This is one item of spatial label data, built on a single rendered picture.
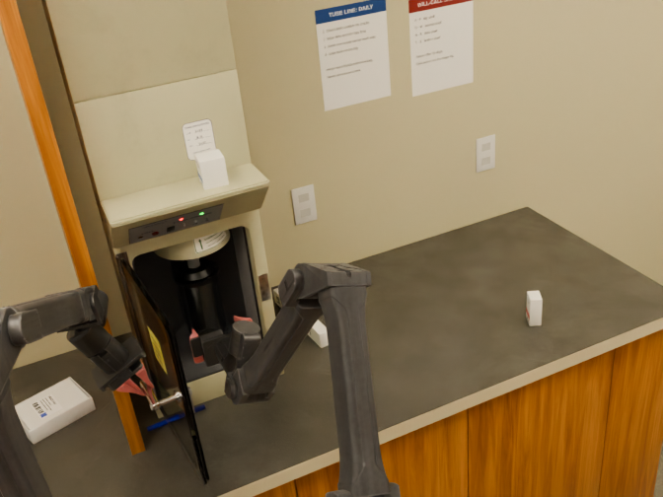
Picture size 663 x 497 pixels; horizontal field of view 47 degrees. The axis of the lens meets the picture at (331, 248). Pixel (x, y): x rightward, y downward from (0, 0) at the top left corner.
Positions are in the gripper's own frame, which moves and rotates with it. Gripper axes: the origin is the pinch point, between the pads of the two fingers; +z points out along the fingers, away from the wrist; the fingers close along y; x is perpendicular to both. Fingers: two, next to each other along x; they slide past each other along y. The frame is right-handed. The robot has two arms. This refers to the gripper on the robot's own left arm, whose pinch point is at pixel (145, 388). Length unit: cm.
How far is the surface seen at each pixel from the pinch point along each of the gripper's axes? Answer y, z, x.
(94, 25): -37, -53, -22
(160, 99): -38, -35, -21
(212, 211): -32.1, -13.0, -13.2
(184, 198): -29.4, -20.1, -11.5
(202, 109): -44, -28, -20
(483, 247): -92, 72, -39
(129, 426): 11.1, 15.1, -13.4
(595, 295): -98, 75, 0
